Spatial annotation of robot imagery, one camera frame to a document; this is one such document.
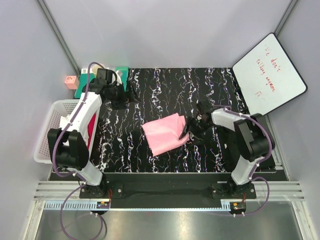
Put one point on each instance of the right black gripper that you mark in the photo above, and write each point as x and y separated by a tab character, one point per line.
192	130

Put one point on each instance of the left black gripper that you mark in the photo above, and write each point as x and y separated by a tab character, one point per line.
126	96

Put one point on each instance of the pink t shirt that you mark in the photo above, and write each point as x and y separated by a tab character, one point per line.
163	134

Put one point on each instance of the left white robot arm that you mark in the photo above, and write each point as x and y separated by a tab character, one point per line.
70	145

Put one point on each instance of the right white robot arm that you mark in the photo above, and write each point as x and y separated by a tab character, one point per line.
248	142

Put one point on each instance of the green cutting mat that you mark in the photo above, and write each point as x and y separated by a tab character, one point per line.
123	72

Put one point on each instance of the yellow mug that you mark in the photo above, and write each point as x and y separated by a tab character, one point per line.
94	68

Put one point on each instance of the magenta t shirt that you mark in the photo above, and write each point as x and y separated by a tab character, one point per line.
90	129

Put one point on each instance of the black marble pattern mat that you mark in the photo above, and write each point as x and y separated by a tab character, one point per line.
120	145

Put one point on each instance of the pink cube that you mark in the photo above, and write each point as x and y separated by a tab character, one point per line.
71	82

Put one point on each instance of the white t shirt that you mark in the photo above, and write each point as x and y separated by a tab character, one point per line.
76	125

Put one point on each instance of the white plastic laundry basket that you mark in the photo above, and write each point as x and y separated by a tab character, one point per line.
63	108

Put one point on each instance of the white whiteboard with red writing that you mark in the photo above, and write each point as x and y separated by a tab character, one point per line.
267	77

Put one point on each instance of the aluminium rail frame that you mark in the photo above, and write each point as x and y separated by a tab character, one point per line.
54	195

